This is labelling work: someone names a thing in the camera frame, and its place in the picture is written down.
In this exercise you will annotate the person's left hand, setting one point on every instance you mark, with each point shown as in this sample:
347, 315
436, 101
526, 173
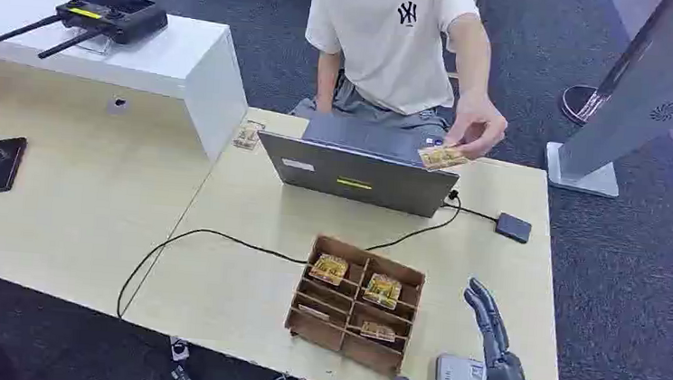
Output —
480, 125

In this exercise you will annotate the pale thin card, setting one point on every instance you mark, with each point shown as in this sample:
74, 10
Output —
313, 312

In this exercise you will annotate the black remote controller with antennas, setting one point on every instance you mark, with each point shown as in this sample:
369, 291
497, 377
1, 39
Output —
113, 15

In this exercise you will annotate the grey laptop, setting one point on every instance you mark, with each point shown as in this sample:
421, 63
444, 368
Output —
362, 169

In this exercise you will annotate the person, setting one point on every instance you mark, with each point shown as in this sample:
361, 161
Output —
387, 42

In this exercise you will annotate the small black rectangular box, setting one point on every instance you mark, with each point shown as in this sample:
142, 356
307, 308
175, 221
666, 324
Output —
513, 228

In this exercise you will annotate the white desk riser shelf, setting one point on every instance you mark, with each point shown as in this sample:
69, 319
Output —
190, 63

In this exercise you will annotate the grey kiosk stand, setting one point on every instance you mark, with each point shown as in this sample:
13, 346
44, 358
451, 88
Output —
644, 98

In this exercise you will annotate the round dark metal base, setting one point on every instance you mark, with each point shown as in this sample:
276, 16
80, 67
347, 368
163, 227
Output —
577, 104

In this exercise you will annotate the wooden card box with compartments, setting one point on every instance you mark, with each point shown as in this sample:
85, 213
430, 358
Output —
357, 310

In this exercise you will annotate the black plug adapter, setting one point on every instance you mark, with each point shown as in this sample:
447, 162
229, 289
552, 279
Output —
182, 377

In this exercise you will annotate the black smartphone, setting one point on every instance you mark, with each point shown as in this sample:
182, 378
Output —
1, 165

